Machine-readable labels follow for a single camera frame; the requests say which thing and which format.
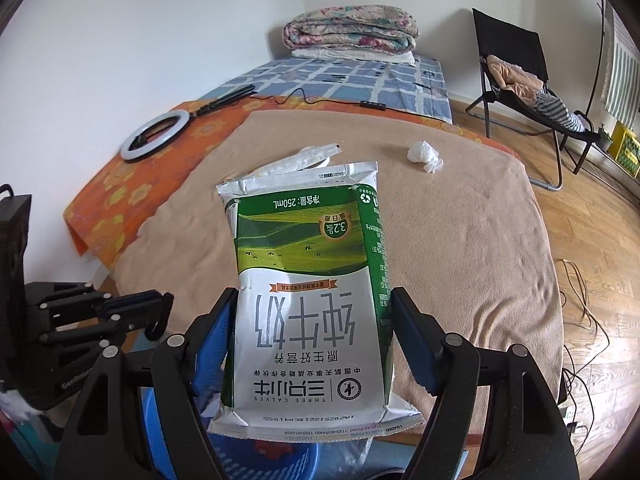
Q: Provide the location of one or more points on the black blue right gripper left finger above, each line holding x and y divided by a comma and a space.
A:
106, 438

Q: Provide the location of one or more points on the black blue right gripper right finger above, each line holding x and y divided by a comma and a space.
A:
524, 433

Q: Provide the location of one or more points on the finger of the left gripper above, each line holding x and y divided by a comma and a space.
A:
148, 311

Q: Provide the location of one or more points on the green white milk carton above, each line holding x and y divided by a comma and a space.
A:
311, 354

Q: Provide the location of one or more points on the long white plastic wrapper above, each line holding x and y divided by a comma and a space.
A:
294, 162

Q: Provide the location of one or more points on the small white tissue ball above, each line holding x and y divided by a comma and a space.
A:
424, 154

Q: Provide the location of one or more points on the white wristband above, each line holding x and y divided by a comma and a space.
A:
317, 160

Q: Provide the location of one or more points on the orange floral bedsheet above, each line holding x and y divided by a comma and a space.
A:
165, 209

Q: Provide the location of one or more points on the blue laundry basket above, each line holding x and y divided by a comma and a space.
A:
242, 459

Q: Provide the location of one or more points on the beige fleece blanket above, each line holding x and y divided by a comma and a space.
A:
494, 295

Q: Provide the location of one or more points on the yellow crate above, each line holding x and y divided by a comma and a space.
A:
625, 149

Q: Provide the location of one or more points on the clothes on chair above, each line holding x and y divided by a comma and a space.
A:
530, 90

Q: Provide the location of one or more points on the blue checked bedsheet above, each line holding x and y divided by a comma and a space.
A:
418, 88

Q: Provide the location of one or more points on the striped hanging cloth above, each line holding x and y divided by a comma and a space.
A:
620, 93

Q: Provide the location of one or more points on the folded floral quilt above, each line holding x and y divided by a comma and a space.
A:
376, 27

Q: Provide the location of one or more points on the black folding chair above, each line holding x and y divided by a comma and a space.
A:
522, 47

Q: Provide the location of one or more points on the white ring light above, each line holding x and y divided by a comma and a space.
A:
162, 130

